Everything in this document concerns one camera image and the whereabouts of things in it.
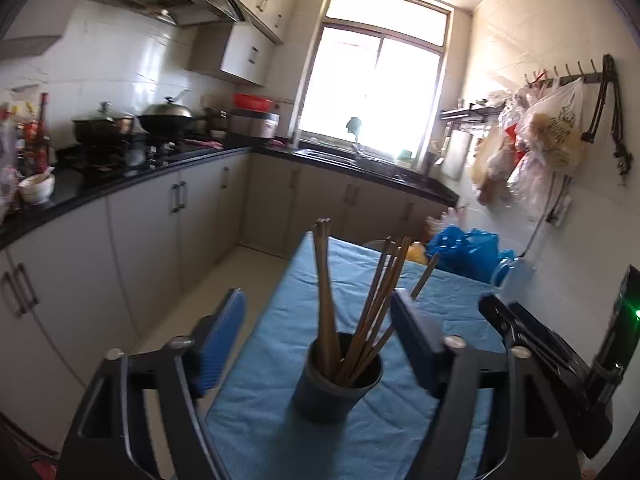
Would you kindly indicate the metal wall shelf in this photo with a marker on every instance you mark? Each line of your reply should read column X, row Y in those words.
column 467, row 111

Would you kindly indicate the black pot with lid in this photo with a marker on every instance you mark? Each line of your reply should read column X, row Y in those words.
column 102, row 127

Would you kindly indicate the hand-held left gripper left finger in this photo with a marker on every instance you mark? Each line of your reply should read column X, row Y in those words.
column 220, row 340

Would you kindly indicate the steel kitchen sink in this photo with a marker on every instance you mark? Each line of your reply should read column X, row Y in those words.
column 340, row 156

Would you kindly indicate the wall power socket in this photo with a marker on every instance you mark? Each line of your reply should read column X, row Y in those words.
column 560, row 210

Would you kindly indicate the red plastic basin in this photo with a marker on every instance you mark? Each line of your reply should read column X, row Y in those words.
column 254, row 101

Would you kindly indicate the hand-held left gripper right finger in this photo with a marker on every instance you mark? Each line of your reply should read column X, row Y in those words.
column 410, row 330

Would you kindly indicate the white mortar bowl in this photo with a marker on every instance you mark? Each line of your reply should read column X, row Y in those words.
column 36, row 189

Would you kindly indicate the dark grey utensil cup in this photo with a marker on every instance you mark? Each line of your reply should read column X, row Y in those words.
column 325, row 395

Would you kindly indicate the kitchen window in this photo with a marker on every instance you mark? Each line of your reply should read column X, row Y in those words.
column 375, row 75

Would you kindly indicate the steel rice cooker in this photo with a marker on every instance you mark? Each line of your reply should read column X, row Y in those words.
column 252, row 125

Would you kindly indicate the gas stove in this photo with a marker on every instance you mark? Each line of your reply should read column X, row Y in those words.
column 115, row 157

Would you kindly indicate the black kitchen countertop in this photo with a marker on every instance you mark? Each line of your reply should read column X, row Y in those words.
column 125, row 177

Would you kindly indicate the blue towel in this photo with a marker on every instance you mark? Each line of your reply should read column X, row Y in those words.
column 280, row 360

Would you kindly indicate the blue plastic bag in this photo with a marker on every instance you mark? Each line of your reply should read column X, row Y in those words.
column 465, row 252

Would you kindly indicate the black wok with lid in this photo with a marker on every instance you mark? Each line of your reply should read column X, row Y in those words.
column 167, row 117

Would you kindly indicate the grey lower kitchen cabinets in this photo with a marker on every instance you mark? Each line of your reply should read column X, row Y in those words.
column 145, row 240

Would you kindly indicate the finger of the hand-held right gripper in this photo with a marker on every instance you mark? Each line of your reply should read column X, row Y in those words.
column 505, row 320

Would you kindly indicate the white upper kitchen cabinets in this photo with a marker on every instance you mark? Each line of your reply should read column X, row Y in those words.
column 250, row 25

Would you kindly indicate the wall hook rack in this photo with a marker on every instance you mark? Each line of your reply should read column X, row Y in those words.
column 560, row 79

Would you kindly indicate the dark sauce bottle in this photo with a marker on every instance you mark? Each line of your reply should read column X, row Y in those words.
column 42, row 135

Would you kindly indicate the bunch of wooden chopsticks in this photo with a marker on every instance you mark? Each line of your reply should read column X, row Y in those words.
column 325, row 280

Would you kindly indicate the clear glass mug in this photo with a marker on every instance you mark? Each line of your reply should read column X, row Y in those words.
column 512, row 280

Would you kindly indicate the hanging plastic bags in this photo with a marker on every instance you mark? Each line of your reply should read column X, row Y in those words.
column 545, row 135

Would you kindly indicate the white cutting board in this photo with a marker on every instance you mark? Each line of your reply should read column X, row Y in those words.
column 457, row 157

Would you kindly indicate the sink faucet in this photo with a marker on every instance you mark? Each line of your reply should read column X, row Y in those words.
column 355, row 130

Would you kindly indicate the orange plastic bag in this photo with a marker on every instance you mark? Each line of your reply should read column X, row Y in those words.
column 417, row 254

